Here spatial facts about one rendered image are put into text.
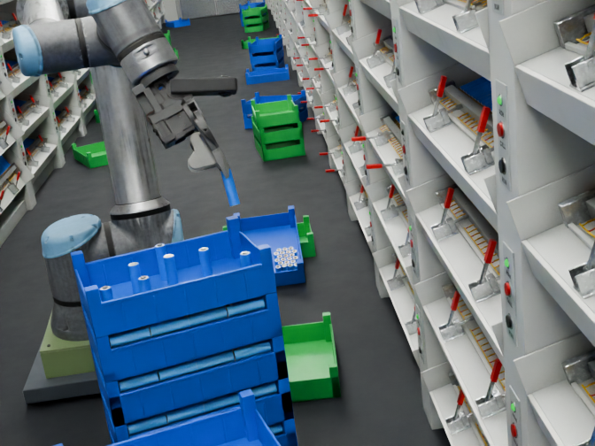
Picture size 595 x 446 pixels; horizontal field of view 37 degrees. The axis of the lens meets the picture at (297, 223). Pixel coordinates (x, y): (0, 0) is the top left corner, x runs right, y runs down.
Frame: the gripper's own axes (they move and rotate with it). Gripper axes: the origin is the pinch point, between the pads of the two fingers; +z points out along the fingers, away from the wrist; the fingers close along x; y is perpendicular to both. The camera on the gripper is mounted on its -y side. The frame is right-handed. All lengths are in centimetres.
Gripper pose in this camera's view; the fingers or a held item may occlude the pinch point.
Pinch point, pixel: (227, 169)
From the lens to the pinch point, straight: 153.2
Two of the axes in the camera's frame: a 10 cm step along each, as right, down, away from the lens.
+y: -8.5, 5.0, -1.3
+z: 5.1, 8.6, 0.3
